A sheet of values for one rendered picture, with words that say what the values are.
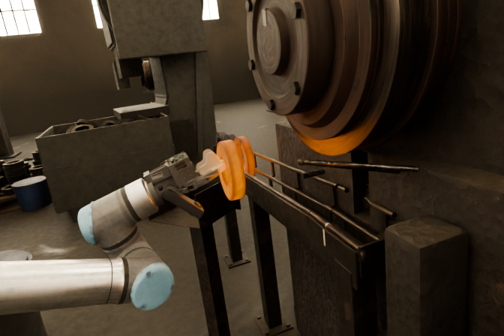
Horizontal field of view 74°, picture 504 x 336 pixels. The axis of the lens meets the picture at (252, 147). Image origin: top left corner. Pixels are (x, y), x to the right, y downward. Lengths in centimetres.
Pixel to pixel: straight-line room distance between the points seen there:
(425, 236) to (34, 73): 1066
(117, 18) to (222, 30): 803
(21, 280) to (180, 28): 281
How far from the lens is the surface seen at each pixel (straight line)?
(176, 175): 81
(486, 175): 62
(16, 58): 1100
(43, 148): 304
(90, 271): 73
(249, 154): 134
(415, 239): 57
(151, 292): 75
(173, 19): 329
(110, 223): 83
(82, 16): 1081
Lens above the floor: 108
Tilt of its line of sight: 14 degrees down
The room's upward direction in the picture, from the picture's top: 7 degrees counter-clockwise
